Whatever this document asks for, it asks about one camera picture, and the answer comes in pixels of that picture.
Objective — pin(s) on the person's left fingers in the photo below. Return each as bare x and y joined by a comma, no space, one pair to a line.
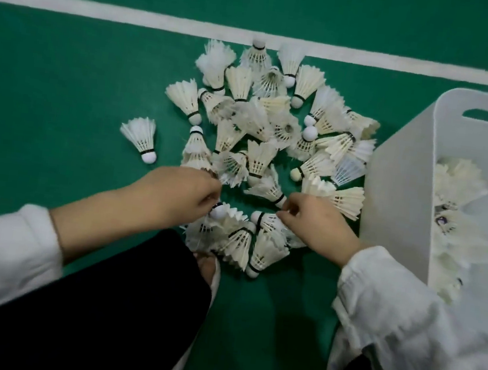
211,192

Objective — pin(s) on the person's right hand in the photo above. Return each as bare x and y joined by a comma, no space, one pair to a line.
318,227

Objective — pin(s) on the white feather shuttlecock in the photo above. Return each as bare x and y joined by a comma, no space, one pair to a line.
140,134
271,226
231,216

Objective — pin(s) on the person's left forearm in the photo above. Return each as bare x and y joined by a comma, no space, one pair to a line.
42,233

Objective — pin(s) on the pile of white shuttlecocks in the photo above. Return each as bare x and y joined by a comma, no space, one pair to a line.
258,155
459,187

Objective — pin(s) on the person's right thumb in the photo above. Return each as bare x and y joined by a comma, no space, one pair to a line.
287,221

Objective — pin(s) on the person's left leg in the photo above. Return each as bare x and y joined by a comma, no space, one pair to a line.
113,308

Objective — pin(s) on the white plastic basket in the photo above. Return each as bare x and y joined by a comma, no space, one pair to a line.
399,188

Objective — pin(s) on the person's left hand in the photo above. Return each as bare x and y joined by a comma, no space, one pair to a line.
176,196

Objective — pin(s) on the person's right forearm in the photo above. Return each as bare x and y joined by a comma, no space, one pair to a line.
396,316

